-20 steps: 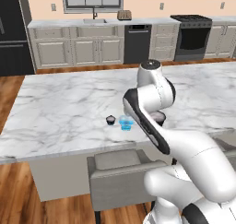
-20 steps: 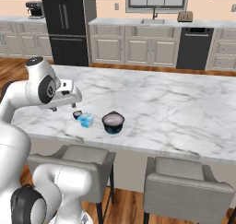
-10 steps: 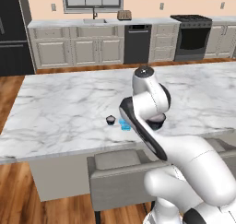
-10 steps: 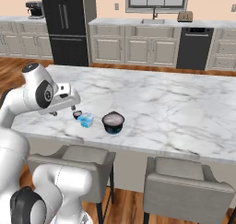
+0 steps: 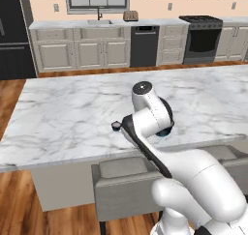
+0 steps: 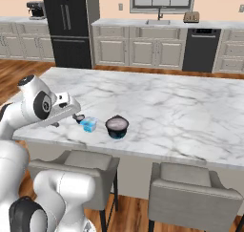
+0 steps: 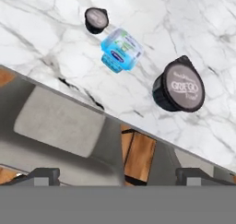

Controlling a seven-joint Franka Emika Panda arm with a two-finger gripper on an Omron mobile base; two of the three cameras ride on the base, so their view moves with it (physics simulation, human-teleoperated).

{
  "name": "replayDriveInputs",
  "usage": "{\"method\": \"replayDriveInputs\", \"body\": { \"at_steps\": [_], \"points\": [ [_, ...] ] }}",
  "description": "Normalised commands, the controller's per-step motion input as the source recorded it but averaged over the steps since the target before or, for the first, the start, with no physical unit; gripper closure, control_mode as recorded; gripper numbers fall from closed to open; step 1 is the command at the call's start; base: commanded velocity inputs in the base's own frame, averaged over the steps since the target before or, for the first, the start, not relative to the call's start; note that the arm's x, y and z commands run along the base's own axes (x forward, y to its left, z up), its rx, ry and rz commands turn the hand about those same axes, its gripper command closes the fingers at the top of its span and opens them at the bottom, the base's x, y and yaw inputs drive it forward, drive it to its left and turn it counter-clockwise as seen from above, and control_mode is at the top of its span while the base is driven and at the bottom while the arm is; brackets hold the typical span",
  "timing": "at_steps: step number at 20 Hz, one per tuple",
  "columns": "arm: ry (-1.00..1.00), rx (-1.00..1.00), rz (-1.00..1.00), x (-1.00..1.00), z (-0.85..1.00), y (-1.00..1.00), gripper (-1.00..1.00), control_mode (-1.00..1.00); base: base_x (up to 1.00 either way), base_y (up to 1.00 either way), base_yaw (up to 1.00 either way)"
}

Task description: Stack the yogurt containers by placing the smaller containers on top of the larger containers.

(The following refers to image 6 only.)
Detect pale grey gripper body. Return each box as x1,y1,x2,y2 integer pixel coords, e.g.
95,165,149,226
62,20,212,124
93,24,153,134
38,95,82,127

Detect black fridge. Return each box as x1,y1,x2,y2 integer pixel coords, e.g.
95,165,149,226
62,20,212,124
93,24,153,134
41,0,101,70

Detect large dark yogurt container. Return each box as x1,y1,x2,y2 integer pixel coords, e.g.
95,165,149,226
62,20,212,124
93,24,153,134
105,115,130,140

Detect small dark yogurt cup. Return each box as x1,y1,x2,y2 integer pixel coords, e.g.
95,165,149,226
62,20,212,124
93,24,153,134
72,114,86,125

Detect sink basin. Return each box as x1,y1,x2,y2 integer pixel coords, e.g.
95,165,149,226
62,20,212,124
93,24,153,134
145,19,172,26

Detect toaster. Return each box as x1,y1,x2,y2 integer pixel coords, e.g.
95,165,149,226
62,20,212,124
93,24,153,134
183,11,200,24

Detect beige base cupboards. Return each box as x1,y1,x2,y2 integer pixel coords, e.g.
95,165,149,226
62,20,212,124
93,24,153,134
213,29,244,74
91,25,189,72
0,21,56,63

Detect sink tap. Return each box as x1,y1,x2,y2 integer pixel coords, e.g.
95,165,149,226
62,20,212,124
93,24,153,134
156,6,165,21

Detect coffee machine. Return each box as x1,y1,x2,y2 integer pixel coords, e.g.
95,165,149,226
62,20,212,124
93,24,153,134
26,1,47,21

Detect blue square yogurt container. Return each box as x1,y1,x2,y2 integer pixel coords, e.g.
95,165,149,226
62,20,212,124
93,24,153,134
79,116,99,133

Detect black dishwasher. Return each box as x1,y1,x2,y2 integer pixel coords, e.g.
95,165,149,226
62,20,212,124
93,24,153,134
181,28,222,74

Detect grey upholstered stool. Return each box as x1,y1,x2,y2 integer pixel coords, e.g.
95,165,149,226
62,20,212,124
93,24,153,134
28,149,121,232
147,161,244,232

